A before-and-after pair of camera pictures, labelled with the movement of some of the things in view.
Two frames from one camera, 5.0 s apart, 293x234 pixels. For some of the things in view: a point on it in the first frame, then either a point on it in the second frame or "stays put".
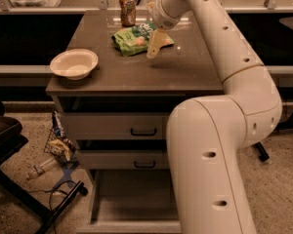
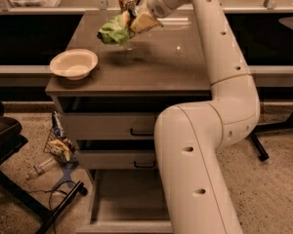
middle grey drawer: x=124 y=159 stays put
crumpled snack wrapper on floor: x=60 y=144 stays put
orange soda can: x=128 y=10 stays put
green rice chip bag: x=131 y=41 to x=114 y=30
